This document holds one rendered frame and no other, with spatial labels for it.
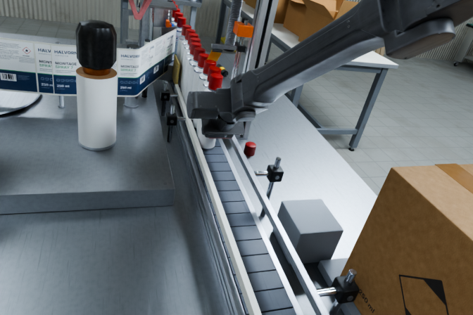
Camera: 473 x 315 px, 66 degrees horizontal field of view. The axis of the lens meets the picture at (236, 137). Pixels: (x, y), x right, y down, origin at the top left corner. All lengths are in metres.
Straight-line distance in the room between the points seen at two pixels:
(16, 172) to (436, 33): 0.80
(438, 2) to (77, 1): 5.11
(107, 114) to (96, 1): 4.50
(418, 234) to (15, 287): 0.64
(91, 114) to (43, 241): 0.29
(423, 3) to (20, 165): 0.80
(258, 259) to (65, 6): 4.93
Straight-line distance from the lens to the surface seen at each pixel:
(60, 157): 0.93
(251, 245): 0.73
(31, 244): 0.80
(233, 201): 0.82
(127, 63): 1.10
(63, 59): 1.09
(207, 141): 0.96
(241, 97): 0.70
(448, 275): 0.59
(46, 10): 5.44
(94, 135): 0.92
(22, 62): 1.12
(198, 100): 0.73
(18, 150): 0.97
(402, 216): 0.62
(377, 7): 0.47
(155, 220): 0.82
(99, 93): 0.87
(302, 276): 0.60
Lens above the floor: 1.40
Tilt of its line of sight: 29 degrees down
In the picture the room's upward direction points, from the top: 12 degrees clockwise
